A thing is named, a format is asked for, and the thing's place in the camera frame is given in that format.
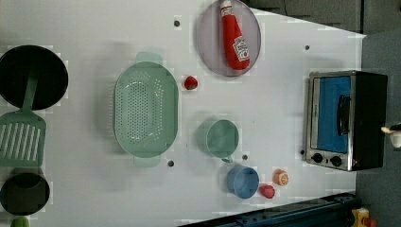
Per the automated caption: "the grey round plate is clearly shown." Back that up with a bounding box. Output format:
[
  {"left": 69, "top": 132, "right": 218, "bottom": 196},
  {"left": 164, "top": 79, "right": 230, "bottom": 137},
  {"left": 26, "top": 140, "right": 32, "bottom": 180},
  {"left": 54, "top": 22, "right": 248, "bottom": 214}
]
[{"left": 196, "top": 0, "right": 261, "bottom": 77}]

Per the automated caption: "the blue metal rail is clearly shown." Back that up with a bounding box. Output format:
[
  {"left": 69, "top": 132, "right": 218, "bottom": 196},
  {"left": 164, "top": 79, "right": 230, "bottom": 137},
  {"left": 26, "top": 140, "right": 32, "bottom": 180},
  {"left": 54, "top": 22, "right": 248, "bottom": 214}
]
[{"left": 181, "top": 193, "right": 361, "bottom": 227}]

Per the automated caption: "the green oval colander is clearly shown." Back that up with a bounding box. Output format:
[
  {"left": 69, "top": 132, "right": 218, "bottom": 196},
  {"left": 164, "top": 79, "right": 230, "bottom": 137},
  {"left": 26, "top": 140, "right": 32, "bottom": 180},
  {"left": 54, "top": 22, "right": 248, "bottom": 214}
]
[{"left": 113, "top": 52, "right": 179, "bottom": 168}]

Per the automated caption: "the yellow red toy object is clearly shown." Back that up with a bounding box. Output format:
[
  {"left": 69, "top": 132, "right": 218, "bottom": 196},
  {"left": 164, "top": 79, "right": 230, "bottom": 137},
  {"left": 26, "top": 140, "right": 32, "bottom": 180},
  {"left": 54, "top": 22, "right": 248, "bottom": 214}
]
[{"left": 352, "top": 208, "right": 377, "bottom": 227}]

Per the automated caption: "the blue cup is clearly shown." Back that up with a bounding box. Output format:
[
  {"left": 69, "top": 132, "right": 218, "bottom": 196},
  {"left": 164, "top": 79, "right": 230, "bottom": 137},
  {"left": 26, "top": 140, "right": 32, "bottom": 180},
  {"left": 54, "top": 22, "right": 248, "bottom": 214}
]
[{"left": 226, "top": 166, "right": 259, "bottom": 200}]

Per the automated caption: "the small black pot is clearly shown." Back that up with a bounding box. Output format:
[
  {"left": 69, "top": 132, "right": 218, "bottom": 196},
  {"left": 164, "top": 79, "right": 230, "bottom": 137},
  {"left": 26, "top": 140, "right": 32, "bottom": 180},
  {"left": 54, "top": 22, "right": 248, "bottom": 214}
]
[{"left": 1, "top": 172, "right": 50, "bottom": 216}]

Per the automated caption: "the small red toy fruit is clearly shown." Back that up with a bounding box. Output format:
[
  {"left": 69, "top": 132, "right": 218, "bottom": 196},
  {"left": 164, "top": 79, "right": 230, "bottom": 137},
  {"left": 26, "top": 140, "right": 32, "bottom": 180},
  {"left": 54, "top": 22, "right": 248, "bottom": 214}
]
[{"left": 183, "top": 76, "right": 199, "bottom": 90}]

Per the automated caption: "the large black pan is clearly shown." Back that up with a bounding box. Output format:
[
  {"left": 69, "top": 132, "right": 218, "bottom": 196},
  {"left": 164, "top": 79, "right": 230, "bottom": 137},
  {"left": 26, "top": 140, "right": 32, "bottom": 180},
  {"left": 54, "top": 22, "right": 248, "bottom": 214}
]
[{"left": 0, "top": 45, "right": 69, "bottom": 111}]

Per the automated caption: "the green toy vegetable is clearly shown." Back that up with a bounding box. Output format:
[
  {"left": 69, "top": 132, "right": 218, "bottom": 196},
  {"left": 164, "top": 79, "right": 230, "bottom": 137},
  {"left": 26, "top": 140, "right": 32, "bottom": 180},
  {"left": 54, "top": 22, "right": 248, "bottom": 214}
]
[{"left": 10, "top": 217, "right": 30, "bottom": 227}]

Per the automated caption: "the red plush ketchup bottle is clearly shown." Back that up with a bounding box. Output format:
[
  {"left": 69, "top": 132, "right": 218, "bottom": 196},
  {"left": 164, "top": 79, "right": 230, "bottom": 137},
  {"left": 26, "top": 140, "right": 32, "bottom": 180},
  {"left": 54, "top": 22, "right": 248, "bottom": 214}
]
[{"left": 220, "top": 0, "right": 251, "bottom": 71}]

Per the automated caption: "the silver black toaster oven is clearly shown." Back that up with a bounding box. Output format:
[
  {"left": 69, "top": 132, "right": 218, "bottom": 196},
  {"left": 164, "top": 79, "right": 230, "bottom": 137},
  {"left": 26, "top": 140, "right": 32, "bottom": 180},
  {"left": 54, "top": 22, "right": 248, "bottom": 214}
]
[{"left": 305, "top": 70, "right": 388, "bottom": 171}]

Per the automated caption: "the green cup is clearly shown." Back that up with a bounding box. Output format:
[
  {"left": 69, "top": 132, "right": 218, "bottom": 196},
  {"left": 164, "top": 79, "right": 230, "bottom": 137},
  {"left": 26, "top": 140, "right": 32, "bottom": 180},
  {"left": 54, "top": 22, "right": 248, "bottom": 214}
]
[{"left": 196, "top": 118, "right": 239, "bottom": 163}]

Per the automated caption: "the red toy strawberry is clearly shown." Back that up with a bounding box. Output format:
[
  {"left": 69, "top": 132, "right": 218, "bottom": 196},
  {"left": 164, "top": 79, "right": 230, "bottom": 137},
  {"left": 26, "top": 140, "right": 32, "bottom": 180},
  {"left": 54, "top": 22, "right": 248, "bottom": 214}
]
[{"left": 259, "top": 184, "right": 275, "bottom": 199}]

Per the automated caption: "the green slotted spatula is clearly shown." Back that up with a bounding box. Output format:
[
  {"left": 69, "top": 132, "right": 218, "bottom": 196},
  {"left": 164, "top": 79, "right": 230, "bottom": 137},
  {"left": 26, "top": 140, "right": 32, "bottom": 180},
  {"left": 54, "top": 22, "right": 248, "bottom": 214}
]
[{"left": 0, "top": 76, "right": 46, "bottom": 167}]

